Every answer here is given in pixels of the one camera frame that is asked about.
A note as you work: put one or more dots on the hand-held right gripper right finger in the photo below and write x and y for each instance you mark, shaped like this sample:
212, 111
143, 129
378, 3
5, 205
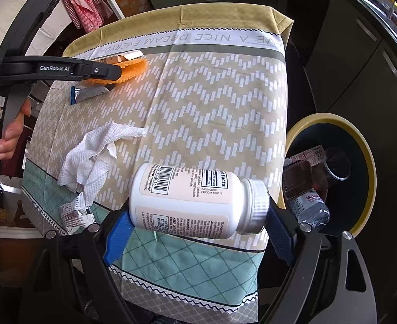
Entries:
281, 236

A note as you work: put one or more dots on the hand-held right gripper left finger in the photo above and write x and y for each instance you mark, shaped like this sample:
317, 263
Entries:
117, 239

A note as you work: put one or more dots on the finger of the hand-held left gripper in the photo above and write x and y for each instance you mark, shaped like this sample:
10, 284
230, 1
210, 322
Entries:
100, 71

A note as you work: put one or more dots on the orange snack pack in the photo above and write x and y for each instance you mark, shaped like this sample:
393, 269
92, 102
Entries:
134, 69

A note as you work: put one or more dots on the crushed clear plastic bottle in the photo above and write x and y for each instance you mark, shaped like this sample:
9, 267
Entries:
311, 209

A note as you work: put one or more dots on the brown plastic tray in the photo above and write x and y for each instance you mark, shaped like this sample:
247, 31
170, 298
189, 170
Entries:
296, 180

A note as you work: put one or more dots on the white pill bottle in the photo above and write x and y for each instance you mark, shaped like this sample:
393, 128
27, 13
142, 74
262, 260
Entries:
191, 202

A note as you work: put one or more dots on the clear plastic cup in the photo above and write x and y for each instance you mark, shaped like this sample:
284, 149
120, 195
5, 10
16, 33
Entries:
338, 167

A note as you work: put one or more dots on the red and white carton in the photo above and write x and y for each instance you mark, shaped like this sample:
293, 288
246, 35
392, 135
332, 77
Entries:
315, 152

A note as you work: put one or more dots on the yellow-rimmed bin with black bag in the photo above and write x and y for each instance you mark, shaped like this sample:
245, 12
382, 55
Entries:
367, 162

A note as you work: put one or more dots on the person's left hand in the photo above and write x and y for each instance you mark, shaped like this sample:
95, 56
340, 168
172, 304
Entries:
11, 138

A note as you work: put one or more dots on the blue silver foil wrapper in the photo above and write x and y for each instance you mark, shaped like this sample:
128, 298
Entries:
90, 95

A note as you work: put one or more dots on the white paper scrap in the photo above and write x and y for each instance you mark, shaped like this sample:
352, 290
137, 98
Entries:
130, 55

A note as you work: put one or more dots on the crumpled silver wrapper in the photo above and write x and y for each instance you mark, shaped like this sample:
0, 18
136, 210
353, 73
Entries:
76, 214

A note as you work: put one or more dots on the white hanging sheet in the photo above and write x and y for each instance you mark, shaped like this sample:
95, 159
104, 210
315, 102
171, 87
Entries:
5, 27

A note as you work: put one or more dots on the red checked apron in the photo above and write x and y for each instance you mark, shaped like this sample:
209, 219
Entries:
83, 6

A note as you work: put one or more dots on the crumpled white paper towel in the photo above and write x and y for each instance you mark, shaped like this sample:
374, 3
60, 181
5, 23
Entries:
83, 165

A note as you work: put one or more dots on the patterned tablecloth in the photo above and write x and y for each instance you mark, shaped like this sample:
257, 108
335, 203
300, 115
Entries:
218, 108

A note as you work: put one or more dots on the dark green sink cabinets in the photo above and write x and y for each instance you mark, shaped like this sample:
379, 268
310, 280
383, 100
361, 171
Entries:
353, 74

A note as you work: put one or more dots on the black kitchen countertop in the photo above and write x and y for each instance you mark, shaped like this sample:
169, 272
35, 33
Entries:
387, 23

